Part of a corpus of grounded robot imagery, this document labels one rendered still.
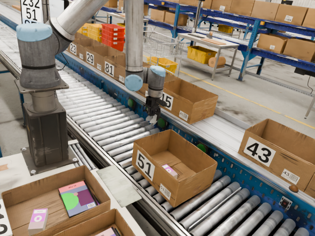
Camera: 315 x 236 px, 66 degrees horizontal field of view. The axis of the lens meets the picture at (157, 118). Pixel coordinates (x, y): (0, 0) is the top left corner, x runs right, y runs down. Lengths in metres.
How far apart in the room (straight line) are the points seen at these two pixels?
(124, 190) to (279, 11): 5.52
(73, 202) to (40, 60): 0.67
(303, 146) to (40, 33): 1.55
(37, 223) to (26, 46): 0.76
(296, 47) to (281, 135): 4.23
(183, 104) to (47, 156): 0.93
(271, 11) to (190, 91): 4.52
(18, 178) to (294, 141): 1.59
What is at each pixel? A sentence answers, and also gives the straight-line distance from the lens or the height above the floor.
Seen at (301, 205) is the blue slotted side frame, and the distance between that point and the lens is 1.46.
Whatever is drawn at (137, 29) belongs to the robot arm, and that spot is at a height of 1.52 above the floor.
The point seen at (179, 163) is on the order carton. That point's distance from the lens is 1.56.
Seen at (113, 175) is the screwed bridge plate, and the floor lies 0.75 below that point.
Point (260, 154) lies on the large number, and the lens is 1.49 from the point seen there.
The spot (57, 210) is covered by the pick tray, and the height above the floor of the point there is 0.76.
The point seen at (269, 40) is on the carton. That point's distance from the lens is 6.05.
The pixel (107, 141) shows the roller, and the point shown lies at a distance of 1.69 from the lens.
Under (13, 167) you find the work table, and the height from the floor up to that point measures 0.75.
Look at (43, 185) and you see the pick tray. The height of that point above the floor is 0.81.
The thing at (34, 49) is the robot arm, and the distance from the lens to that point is 1.25.
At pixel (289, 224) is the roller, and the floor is 0.75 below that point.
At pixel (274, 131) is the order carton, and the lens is 1.74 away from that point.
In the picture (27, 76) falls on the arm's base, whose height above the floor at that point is 1.27.
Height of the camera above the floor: 1.70
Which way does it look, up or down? 28 degrees down
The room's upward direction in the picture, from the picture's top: 8 degrees clockwise
